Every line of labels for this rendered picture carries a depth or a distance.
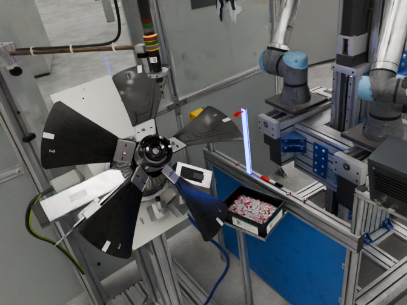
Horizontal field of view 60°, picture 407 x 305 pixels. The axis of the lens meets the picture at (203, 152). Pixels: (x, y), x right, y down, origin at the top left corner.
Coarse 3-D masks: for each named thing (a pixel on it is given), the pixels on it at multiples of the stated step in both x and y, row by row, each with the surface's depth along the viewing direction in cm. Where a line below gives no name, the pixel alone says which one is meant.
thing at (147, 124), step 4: (148, 120) 125; (152, 120) 124; (140, 124) 126; (144, 124) 126; (148, 124) 125; (152, 124) 124; (136, 128) 127; (140, 128) 126; (148, 128) 124; (152, 128) 123; (136, 132) 127; (140, 132) 126; (144, 132) 125; (148, 132) 124; (152, 132) 123; (136, 136) 126; (140, 136) 125; (144, 136) 125; (136, 140) 126; (140, 140) 125
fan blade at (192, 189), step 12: (180, 180) 125; (180, 192) 119; (192, 192) 124; (204, 192) 132; (192, 204) 120; (204, 204) 125; (216, 204) 131; (204, 216) 120; (216, 216) 125; (204, 228) 118; (216, 228) 122; (204, 240) 116
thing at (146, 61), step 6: (138, 48) 109; (144, 48) 109; (138, 54) 110; (144, 54) 109; (144, 60) 111; (144, 66) 112; (150, 66) 113; (150, 72) 113; (162, 72) 111; (168, 72) 113
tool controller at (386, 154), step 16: (384, 144) 99; (400, 144) 97; (368, 160) 97; (384, 160) 95; (400, 160) 93; (368, 176) 102; (384, 176) 96; (400, 176) 91; (384, 192) 100; (400, 192) 95; (400, 208) 100
